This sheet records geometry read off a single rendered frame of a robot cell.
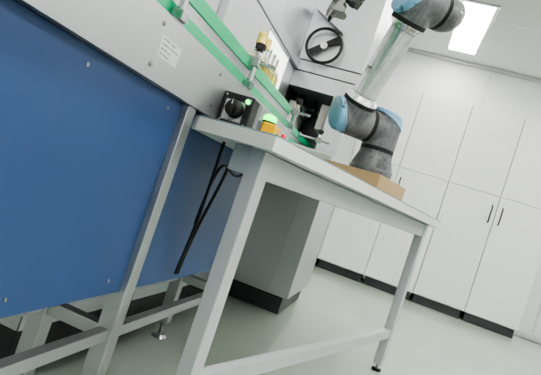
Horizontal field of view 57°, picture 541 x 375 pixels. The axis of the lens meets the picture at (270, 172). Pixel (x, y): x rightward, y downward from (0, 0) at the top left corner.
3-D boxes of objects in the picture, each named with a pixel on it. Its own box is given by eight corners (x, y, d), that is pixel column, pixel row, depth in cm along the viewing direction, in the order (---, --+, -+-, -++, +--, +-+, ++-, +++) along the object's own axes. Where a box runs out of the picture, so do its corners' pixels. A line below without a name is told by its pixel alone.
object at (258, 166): (382, 371, 234) (429, 225, 236) (158, 470, 106) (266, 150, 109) (363, 362, 239) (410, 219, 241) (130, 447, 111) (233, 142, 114)
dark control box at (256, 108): (225, 128, 130) (235, 97, 130) (253, 137, 128) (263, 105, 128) (214, 121, 122) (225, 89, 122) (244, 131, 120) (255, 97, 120)
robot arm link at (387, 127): (401, 154, 173) (412, 117, 173) (369, 142, 168) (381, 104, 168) (382, 153, 184) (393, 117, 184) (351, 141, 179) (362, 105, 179)
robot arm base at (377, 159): (394, 184, 179) (402, 158, 179) (383, 177, 166) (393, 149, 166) (355, 173, 186) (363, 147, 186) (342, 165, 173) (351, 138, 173)
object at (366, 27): (308, 112, 353) (348, -7, 356) (360, 126, 343) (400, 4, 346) (289, 84, 285) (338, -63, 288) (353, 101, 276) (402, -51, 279)
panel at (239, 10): (264, 117, 260) (284, 55, 261) (269, 119, 260) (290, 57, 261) (200, 61, 173) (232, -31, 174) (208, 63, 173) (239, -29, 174)
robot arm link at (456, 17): (486, 19, 152) (439, -44, 187) (459, 5, 148) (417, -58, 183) (460, 50, 159) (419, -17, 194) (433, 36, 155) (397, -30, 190)
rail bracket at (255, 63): (243, 90, 140) (259, 45, 140) (268, 97, 138) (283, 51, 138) (239, 86, 136) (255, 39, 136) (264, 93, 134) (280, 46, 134)
